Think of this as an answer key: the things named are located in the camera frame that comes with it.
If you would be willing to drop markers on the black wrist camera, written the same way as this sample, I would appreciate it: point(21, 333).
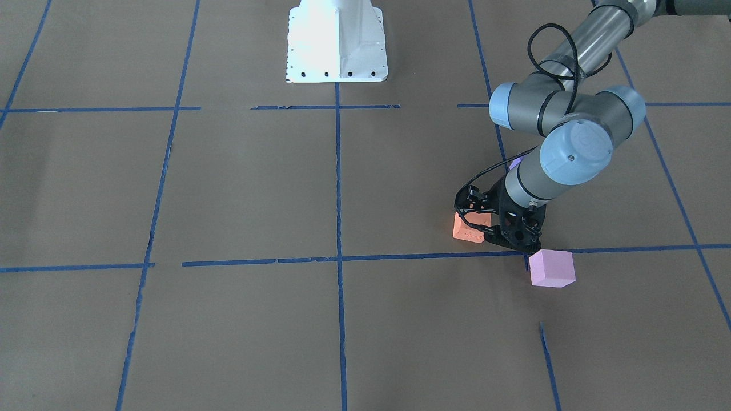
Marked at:
point(471, 202)

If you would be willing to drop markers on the orange foam cube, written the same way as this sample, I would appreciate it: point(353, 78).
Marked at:
point(463, 232)

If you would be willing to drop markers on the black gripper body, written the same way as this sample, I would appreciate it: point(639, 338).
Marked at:
point(494, 206)

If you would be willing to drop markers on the pink foam cube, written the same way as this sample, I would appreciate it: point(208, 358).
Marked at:
point(552, 268)

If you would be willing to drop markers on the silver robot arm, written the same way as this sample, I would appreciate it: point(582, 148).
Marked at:
point(580, 132)

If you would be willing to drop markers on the purple foam cube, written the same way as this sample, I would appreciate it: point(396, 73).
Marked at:
point(515, 163)

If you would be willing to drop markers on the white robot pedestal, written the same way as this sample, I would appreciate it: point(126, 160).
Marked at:
point(336, 42)

